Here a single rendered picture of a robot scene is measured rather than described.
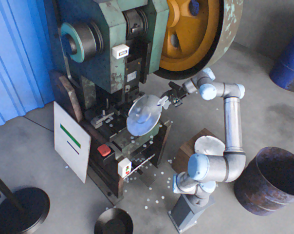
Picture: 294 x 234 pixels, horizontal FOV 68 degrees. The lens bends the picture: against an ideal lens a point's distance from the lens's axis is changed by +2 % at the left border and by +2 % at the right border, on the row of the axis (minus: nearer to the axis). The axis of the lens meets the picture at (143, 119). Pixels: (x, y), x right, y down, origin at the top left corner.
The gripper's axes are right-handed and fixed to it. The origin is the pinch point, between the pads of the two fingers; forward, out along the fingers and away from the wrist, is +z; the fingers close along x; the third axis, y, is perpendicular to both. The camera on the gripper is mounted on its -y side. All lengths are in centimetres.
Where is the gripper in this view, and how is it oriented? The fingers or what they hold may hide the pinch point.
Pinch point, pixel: (158, 104)
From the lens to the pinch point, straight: 130.6
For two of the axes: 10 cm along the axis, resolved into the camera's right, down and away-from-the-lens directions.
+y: 1.0, 7.4, -6.6
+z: -7.7, 4.8, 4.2
